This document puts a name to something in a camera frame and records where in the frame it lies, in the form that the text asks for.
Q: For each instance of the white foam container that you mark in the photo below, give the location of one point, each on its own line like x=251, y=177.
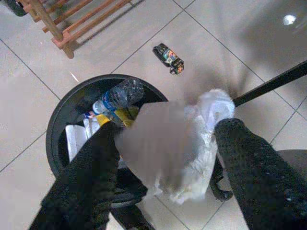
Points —
x=74, y=140

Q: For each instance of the white plastic wrapper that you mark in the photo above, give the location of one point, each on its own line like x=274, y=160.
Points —
x=206, y=136

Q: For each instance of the small black printed pouch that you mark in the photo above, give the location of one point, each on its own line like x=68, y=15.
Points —
x=169, y=57

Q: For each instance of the black table leg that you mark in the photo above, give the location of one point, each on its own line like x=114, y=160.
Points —
x=271, y=83

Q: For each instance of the clear bottle with blue label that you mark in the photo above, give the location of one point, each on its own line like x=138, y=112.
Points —
x=120, y=94

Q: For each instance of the yellow crumpled wrapper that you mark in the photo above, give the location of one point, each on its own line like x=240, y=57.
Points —
x=128, y=115

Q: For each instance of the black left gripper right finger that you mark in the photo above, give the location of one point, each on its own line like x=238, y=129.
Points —
x=263, y=182

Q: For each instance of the black round object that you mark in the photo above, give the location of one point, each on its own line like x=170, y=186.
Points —
x=16, y=8

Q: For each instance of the black round rubbish bin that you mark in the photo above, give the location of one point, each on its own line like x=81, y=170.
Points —
x=58, y=117

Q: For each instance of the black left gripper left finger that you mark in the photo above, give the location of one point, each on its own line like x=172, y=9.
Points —
x=84, y=182

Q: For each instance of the brown wooden rack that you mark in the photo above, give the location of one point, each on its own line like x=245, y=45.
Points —
x=69, y=36

